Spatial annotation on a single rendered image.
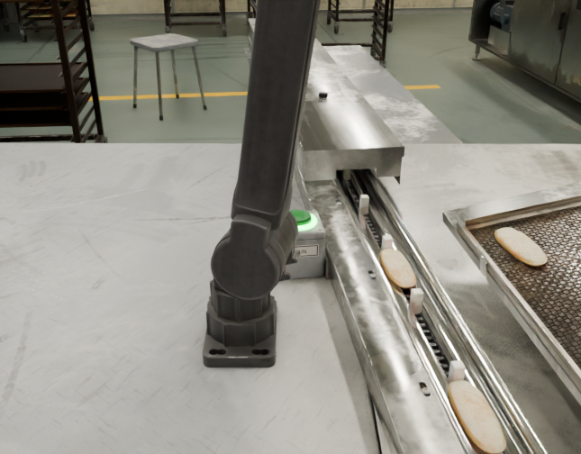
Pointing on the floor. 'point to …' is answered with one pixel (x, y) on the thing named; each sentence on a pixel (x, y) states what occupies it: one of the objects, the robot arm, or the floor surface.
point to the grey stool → (168, 41)
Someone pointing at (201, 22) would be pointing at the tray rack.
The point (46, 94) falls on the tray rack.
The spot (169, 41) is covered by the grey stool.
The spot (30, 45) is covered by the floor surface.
